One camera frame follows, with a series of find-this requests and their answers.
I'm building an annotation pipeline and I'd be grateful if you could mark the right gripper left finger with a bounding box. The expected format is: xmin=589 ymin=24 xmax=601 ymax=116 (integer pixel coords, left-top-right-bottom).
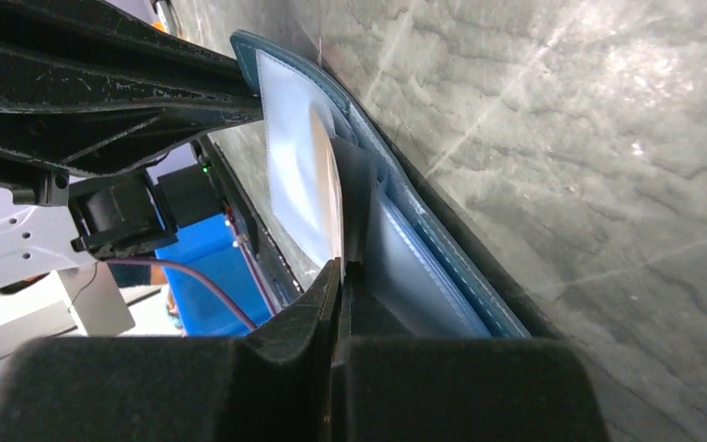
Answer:
xmin=0 ymin=260 xmax=341 ymax=441

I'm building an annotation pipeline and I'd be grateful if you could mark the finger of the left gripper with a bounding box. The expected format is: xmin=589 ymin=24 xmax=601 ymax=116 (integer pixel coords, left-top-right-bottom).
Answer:
xmin=0 ymin=1 xmax=262 ymax=176

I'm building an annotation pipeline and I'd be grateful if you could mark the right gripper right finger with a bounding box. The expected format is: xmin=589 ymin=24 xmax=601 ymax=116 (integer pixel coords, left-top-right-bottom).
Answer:
xmin=331 ymin=263 xmax=609 ymax=441

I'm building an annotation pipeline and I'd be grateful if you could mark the blue leather card holder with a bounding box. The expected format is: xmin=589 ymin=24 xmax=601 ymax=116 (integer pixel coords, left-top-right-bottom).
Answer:
xmin=231 ymin=30 xmax=528 ymax=338

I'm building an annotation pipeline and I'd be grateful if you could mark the single gold credit card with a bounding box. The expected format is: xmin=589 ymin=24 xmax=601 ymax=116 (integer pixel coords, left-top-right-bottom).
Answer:
xmin=308 ymin=108 xmax=344 ymax=277

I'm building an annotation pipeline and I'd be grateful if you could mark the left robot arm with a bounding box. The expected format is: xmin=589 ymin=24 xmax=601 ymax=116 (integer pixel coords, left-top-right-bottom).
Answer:
xmin=0 ymin=1 xmax=262 ymax=286

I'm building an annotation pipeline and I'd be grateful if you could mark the blue plastic bin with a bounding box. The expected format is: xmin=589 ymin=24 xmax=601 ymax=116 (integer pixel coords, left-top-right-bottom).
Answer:
xmin=155 ymin=215 xmax=272 ymax=336

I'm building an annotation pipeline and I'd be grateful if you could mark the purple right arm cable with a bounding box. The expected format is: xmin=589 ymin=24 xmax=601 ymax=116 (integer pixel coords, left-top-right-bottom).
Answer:
xmin=103 ymin=256 xmax=260 ymax=333

